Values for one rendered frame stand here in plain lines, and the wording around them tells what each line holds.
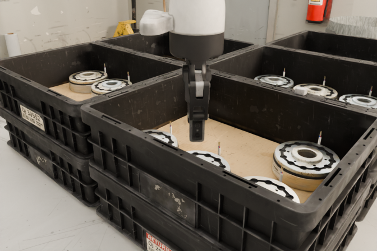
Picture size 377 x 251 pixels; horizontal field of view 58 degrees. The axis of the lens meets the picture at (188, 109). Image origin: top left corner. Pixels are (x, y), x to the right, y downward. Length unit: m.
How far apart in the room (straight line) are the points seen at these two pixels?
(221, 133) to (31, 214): 0.40
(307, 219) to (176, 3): 0.29
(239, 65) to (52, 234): 0.57
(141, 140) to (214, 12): 0.19
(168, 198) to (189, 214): 0.04
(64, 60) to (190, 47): 0.62
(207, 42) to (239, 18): 3.48
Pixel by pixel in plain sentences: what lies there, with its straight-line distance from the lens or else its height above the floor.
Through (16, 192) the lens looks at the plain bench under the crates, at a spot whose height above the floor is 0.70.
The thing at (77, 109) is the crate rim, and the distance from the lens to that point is 0.60.
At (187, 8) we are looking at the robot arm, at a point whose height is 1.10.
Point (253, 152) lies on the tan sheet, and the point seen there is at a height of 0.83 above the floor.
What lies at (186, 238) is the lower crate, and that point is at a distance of 0.49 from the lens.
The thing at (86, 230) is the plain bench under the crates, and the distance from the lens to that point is 0.68.
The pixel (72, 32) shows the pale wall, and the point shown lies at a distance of 4.36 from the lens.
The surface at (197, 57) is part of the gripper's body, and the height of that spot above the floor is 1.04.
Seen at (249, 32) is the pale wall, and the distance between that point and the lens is 3.88.
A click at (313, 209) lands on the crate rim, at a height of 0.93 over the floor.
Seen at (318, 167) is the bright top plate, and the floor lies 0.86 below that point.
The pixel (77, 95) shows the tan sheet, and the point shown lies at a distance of 0.92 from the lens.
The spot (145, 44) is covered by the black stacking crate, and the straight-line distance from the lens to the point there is 1.18.
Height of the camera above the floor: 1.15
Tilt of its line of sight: 24 degrees down
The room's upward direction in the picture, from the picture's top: straight up
